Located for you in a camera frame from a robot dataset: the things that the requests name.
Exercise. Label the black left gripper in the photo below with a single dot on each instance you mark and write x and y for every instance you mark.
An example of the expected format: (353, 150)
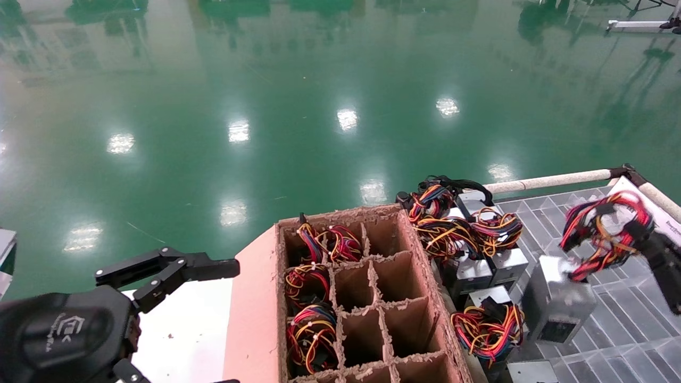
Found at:
(48, 340)

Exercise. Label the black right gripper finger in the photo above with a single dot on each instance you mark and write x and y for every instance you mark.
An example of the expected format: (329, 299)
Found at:
(662, 243)
(671, 279)

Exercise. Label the white sign with Chinese text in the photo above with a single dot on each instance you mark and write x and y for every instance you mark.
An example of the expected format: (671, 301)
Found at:
(667, 226)

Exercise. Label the clear plastic grid tray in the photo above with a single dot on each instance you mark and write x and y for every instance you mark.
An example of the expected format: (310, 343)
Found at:
(617, 330)

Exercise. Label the brown cardboard divider box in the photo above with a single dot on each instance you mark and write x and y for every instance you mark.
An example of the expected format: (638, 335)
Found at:
(255, 319)

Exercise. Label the grey white box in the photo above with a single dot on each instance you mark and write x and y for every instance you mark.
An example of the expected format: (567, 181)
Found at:
(6, 260)

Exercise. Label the silver metal box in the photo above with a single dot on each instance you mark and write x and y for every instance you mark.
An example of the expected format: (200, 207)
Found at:
(532, 372)

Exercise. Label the black caster wheel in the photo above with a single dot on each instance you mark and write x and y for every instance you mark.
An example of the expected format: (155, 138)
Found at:
(673, 25)

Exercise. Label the white metal base bar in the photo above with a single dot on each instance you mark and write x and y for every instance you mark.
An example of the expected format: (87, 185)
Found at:
(633, 24)

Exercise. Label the white padded tube frame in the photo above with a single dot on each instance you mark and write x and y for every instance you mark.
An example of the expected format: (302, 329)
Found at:
(553, 181)

